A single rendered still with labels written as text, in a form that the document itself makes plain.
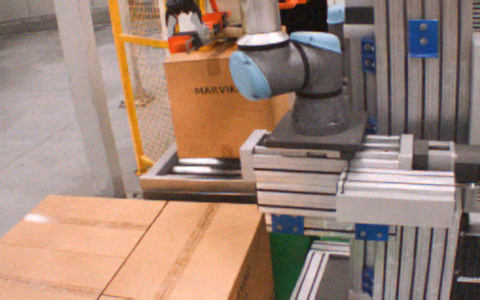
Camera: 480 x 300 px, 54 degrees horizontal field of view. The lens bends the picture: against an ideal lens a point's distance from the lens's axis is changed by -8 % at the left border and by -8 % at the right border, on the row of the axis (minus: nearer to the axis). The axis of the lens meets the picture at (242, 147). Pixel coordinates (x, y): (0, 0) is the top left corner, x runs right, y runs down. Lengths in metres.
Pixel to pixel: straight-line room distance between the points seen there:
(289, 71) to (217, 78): 0.80
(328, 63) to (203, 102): 0.85
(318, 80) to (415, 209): 0.36
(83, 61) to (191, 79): 1.12
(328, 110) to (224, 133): 0.83
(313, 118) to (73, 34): 1.95
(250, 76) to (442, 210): 0.50
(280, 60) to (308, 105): 0.15
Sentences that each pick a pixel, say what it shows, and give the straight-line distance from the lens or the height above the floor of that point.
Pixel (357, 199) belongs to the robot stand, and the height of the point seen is 0.94.
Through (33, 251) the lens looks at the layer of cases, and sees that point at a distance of 1.94.
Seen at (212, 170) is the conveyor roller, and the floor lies 0.54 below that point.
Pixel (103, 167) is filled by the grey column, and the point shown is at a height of 0.30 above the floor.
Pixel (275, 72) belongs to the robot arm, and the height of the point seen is 1.21.
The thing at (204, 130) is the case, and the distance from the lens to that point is 1.96.
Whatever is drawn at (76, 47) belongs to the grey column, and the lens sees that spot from 2.91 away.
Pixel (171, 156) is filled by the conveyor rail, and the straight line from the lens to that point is 2.32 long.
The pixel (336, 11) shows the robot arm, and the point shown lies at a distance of 1.63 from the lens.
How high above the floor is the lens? 1.49
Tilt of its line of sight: 23 degrees down
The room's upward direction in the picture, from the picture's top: 6 degrees counter-clockwise
